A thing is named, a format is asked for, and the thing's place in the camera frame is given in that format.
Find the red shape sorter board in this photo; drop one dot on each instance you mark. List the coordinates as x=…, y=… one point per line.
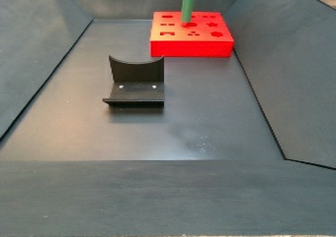
x=202, y=38

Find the green round cylinder peg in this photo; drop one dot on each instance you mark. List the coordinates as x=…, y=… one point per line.
x=187, y=9

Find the black curved holder bracket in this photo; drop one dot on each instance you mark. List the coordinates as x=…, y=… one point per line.
x=138, y=83

